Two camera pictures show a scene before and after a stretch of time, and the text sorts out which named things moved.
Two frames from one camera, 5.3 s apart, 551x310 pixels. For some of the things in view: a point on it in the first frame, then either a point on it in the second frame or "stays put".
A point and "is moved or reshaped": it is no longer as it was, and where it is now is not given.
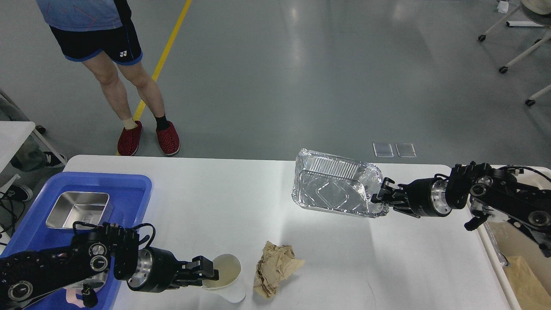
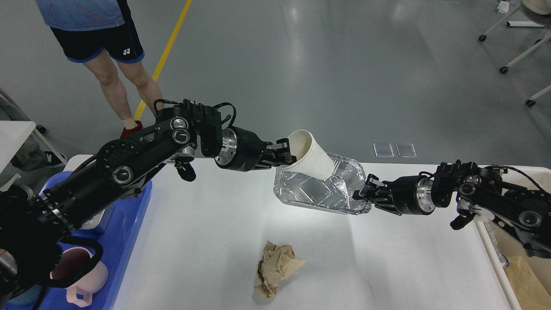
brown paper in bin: x=529 y=292 stays put
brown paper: x=277 y=263 stays put
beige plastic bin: x=528 y=272 stays put
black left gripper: x=157 y=268 -> x=238 y=150
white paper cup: x=229 y=284 -> x=311 y=159
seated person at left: x=31 y=156 stays put
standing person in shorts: x=98 y=33 stays put
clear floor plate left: x=383 y=150 stays put
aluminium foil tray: x=326 y=181 is moved or reshaped
